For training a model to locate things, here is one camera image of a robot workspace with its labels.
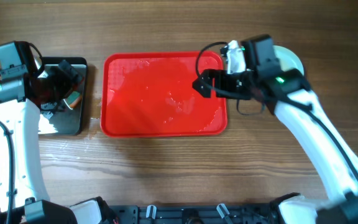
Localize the right black cable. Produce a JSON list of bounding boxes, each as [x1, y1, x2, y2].
[[195, 41, 358, 218]]

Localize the black cable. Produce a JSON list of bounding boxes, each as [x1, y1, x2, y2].
[[0, 42, 45, 224], [195, 41, 358, 218]]

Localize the red plastic tray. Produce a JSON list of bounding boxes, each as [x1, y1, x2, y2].
[[100, 51, 228, 138]]

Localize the green orange sponge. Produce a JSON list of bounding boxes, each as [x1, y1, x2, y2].
[[63, 91, 82, 110]]

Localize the left black cable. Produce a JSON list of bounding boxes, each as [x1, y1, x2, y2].
[[0, 42, 45, 224]]

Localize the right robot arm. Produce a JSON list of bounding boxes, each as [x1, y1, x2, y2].
[[192, 34, 358, 223]]

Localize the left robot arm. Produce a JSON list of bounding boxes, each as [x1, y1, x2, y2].
[[0, 41, 120, 223]]

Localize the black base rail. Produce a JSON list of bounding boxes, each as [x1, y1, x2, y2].
[[110, 203, 280, 224]]

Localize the black rectangular tray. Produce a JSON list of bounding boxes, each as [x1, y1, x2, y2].
[[39, 57, 88, 135]]

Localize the light blue plate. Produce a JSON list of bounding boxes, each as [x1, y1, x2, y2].
[[273, 45, 305, 75]]

